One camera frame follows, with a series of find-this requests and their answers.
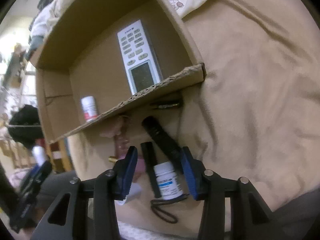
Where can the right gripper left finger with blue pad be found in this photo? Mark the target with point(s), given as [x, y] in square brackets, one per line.
[113, 184]

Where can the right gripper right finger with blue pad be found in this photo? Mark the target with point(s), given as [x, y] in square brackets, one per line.
[207, 186]

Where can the white pill bottle blue label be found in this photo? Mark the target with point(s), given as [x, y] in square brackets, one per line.
[167, 181]

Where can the pink translucent massage comb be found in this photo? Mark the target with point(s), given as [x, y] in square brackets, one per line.
[121, 141]

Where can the black flashlight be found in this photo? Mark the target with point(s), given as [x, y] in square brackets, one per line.
[164, 141]

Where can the black rectangular stick device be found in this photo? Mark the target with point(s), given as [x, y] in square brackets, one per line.
[150, 160]

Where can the pink gua sha stone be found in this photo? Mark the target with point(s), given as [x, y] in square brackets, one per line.
[112, 127]

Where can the white pill bottle red label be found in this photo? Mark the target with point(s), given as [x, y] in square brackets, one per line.
[89, 108]

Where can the tan bed blanket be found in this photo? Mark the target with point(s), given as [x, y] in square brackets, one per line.
[257, 112]

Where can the white remote control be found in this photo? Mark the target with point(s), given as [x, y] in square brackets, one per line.
[139, 57]

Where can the brown cardboard box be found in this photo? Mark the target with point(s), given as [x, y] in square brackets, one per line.
[81, 57]

